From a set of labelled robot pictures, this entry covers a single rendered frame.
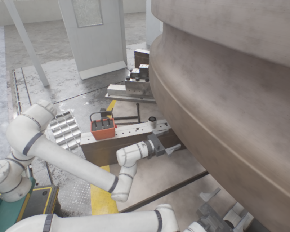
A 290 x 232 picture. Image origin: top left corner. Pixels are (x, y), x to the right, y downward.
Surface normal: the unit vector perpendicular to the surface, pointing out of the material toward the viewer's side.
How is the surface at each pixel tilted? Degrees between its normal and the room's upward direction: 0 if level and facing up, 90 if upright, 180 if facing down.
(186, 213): 0
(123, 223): 23
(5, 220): 0
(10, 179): 90
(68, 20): 90
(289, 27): 90
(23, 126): 35
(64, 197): 0
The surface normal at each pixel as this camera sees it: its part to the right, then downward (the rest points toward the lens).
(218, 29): -0.91, 0.26
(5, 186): 0.64, 0.50
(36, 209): 0.00, -0.76
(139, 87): -0.14, 0.64
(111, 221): 0.34, -0.82
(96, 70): 0.36, -0.30
